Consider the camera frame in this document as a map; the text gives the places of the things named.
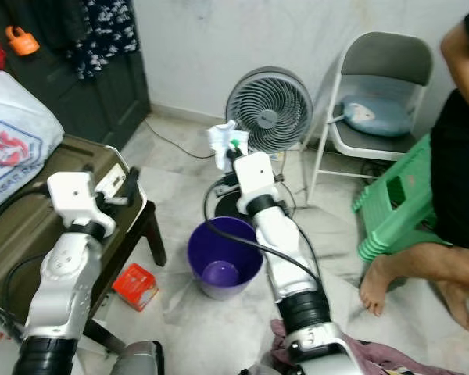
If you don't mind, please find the white wrapper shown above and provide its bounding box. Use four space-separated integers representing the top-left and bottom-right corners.
207 121 249 173

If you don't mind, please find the white plug adapter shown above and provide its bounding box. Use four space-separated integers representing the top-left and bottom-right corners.
94 162 140 205

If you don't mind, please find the black metal stand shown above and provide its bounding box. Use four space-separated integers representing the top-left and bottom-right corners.
86 199 169 356

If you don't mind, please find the grey round floor fan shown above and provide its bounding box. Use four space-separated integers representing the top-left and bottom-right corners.
215 67 313 223

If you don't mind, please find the purple plastic bucket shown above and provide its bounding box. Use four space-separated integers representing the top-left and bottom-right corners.
186 216 265 302

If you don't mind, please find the dark wardrobe door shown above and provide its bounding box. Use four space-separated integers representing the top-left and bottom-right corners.
0 0 152 149

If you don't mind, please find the small red box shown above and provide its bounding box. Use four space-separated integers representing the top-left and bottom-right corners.
112 262 159 312

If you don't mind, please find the dark olive storage box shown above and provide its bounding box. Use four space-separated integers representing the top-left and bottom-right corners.
0 134 148 329

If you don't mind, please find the white printed plastic bag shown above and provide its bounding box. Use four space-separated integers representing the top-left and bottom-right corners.
0 69 65 216

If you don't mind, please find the light blue cushion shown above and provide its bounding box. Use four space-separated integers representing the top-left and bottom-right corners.
340 95 415 138

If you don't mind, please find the dark floral garment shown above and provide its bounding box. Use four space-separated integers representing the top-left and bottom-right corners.
66 0 138 80

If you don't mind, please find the silver robot left leg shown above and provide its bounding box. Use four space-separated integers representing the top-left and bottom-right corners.
109 341 165 375

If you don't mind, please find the green plastic stool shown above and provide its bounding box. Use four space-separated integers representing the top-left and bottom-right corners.
352 133 454 263

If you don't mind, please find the orange padlock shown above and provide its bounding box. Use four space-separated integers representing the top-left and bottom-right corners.
5 26 41 57

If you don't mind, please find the grey folding chair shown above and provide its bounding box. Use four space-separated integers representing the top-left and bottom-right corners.
309 31 435 204

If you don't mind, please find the white furniture with stickers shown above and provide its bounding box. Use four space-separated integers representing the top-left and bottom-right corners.
0 301 32 375

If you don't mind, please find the barefoot person in black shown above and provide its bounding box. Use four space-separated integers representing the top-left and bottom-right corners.
360 0 469 333

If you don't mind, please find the mauve crumpled cloth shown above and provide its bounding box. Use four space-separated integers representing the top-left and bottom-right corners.
270 319 454 375

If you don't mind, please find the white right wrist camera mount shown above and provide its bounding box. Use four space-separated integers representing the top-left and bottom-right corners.
234 152 281 216

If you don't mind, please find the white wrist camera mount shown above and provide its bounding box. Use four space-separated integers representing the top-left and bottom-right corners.
234 152 281 216
47 170 116 239

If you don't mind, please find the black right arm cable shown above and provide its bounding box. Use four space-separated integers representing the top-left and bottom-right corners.
203 184 325 286

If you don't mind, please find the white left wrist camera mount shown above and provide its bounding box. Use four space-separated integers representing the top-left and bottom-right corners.
47 170 116 239

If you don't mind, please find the black fan power cord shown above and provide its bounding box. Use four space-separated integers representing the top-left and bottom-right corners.
145 117 227 161

